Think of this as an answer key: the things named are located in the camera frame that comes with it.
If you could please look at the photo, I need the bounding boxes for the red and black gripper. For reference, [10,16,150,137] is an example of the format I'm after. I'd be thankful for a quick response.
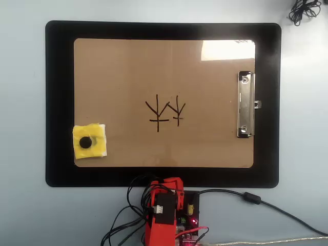
[150,177,186,211]

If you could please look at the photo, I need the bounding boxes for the yellow sponge with black knob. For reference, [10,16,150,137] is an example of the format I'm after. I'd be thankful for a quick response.
[72,122,108,161]

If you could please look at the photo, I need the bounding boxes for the black base with controller board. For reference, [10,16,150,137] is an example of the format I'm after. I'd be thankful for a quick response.
[175,190,201,246]

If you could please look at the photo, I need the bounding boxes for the black marker drawing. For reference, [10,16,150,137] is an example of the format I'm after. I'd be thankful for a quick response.
[145,94,186,133]

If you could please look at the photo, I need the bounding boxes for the metal clipboard clip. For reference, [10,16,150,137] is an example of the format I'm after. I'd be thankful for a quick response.
[236,71,262,138]

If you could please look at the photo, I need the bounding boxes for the brown clipboard board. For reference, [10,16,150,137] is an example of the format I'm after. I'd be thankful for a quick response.
[73,38,256,169]

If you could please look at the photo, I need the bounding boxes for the black desk mat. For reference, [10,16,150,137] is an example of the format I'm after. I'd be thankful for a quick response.
[45,20,282,188]

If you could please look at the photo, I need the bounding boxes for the red wire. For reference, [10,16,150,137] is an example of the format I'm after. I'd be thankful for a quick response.
[176,225,210,240]

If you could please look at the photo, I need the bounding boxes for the thin black servo wires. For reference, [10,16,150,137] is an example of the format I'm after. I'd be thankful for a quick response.
[127,174,161,208]

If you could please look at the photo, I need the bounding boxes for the black cable loops at base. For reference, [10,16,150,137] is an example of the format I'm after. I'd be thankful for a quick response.
[100,204,148,246]

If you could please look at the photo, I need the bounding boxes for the black power cable with ferrite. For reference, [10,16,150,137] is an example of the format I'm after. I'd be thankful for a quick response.
[197,189,328,236]

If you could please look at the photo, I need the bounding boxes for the silver braided USB cable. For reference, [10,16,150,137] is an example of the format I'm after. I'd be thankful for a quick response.
[201,235,328,246]

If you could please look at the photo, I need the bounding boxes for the coiled thin black cable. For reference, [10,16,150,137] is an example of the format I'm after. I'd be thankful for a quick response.
[289,0,322,26]

